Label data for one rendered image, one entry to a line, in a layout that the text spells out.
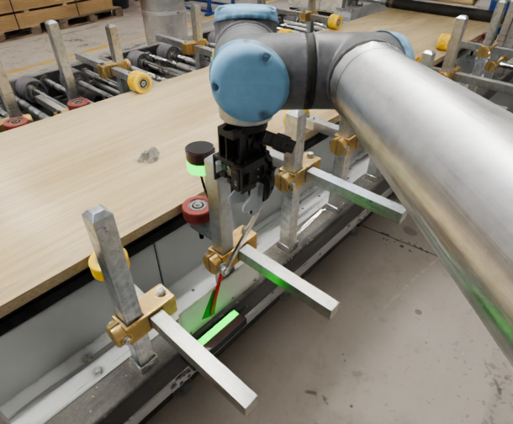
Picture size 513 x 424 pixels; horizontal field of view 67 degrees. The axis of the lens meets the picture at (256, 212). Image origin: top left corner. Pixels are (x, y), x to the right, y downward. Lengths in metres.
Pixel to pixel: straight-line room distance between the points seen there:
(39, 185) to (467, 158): 1.09
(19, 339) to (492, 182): 0.94
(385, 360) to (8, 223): 1.45
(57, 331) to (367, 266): 1.55
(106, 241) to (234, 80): 0.34
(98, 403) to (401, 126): 0.80
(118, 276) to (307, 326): 1.25
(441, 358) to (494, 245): 1.72
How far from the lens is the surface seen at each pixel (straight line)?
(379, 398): 1.72
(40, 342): 1.04
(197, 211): 0.95
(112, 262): 0.69
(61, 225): 1.02
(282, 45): 0.48
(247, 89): 0.46
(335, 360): 1.76
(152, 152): 1.21
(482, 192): 0.21
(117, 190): 1.09
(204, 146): 0.79
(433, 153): 0.24
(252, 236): 0.93
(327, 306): 0.81
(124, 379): 0.94
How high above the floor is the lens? 1.49
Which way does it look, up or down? 38 degrees down
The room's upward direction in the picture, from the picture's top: straight up
